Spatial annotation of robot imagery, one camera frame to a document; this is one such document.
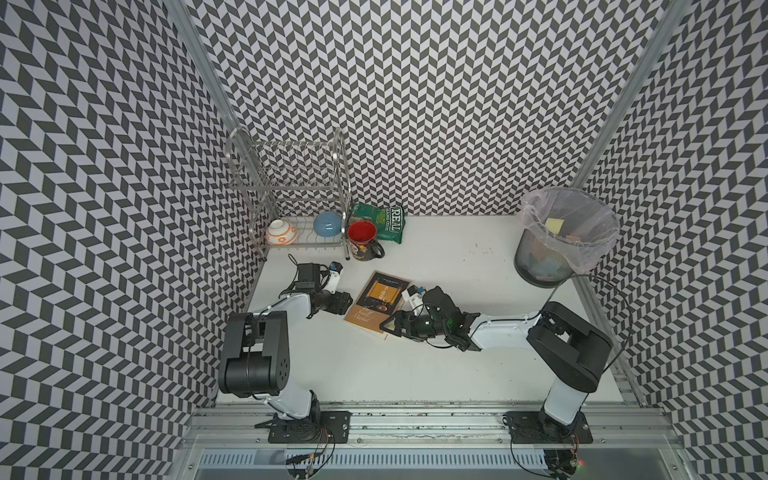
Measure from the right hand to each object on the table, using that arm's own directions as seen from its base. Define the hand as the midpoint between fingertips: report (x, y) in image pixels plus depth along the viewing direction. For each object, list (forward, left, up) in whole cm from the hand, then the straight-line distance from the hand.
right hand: (388, 334), depth 82 cm
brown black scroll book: (+14, +3, -3) cm, 14 cm away
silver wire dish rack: (+56, +36, +4) cm, 67 cm away
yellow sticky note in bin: (+34, -54, +8) cm, 64 cm away
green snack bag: (+47, 0, -4) cm, 47 cm away
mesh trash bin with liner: (+32, -58, +6) cm, 67 cm away
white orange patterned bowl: (+35, +37, +4) cm, 51 cm away
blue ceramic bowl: (+40, +22, +4) cm, 46 cm away
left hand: (+14, +17, -5) cm, 22 cm away
